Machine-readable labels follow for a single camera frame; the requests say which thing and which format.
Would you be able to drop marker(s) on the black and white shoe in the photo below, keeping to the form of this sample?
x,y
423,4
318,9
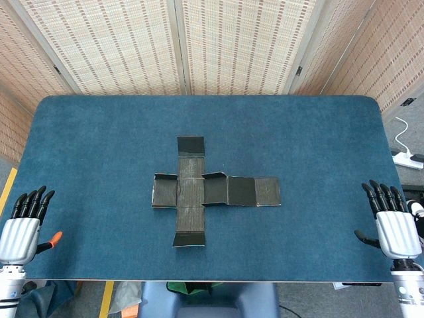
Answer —
x,y
416,212

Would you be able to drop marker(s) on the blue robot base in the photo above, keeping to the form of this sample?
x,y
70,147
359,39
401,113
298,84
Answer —
x,y
215,304

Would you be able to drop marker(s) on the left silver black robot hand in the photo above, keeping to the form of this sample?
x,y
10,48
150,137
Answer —
x,y
20,238

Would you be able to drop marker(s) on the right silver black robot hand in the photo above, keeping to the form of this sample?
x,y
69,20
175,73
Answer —
x,y
395,235

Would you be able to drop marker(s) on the grey plastic bag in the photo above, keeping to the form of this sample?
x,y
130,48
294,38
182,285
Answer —
x,y
127,296

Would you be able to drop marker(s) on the woven folding screen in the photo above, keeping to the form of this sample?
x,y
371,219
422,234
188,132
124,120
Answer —
x,y
116,49

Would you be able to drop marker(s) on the white power strip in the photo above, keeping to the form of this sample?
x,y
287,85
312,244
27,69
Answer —
x,y
409,161

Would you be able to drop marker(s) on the black table control panel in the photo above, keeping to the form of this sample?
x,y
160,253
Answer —
x,y
361,284

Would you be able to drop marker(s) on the black screen hinge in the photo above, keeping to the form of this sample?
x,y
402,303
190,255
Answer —
x,y
408,101
57,69
299,70

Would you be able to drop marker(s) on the green bag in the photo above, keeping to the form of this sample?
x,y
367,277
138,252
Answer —
x,y
175,286

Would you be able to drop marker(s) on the black cardboard box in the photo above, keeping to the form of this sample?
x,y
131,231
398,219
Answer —
x,y
190,198

